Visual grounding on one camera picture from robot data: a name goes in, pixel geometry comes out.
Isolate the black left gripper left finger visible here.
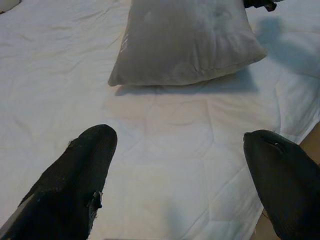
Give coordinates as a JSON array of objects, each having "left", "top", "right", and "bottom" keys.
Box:
[{"left": 0, "top": 124, "right": 118, "bottom": 240}]

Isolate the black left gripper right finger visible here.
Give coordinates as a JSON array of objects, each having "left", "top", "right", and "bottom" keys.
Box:
[{"left": 243, "top": 129, "right": 320, "bottom": 240}]

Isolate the grey pillow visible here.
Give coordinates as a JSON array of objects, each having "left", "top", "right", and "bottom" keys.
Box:
[{"left": 107, "top": 0, "right": 268, "bottom": 87}]

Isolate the white quilted mattress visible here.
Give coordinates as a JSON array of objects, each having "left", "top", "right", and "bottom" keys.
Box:
[{"left": 0, "top": 0, "right": 320, "bottom": 240}]

